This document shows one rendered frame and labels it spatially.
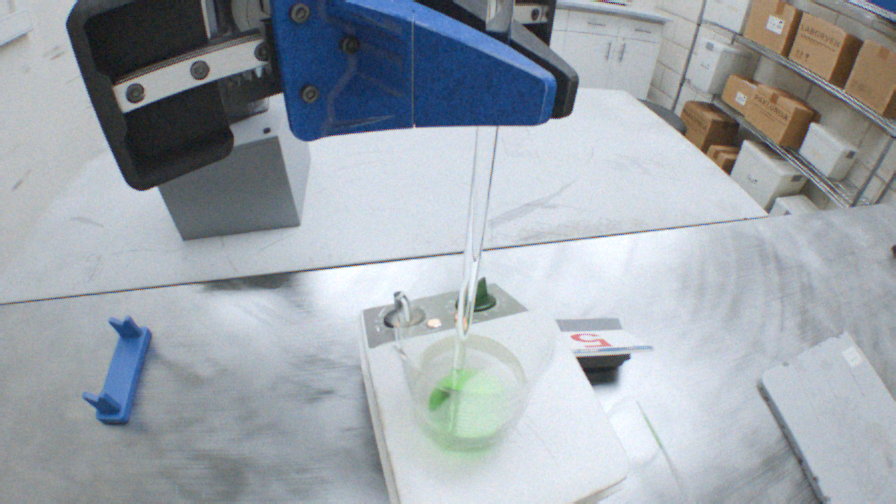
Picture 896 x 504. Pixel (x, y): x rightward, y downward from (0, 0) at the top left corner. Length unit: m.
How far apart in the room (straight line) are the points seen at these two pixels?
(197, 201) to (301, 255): 0.14
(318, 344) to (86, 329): 0.28
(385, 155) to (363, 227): 0.16
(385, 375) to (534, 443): 0.09
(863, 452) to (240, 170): 0.70
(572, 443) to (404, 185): 0.38
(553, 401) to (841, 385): 0.37
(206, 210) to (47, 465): 0.31
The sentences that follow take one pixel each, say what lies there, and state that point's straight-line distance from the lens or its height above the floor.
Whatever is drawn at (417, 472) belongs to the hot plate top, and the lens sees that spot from 0.20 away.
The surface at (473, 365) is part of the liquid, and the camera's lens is 0.20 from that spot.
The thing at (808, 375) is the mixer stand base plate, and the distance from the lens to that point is 0.48.
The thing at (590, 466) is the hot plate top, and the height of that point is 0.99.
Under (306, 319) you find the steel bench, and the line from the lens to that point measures 0.37.
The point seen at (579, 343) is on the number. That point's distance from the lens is 0.33.
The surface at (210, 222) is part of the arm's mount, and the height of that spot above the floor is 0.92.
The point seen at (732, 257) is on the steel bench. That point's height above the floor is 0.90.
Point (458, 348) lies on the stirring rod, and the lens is 0.17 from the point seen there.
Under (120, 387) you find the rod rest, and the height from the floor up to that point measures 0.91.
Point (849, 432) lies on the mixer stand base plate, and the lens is 0.49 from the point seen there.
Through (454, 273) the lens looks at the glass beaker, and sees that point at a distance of 0.17.
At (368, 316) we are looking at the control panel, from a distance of 0.31.
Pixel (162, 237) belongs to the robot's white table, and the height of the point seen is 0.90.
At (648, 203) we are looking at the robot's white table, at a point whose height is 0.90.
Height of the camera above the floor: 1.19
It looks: 44 degrees down
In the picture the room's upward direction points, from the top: 3 degrees clockwise
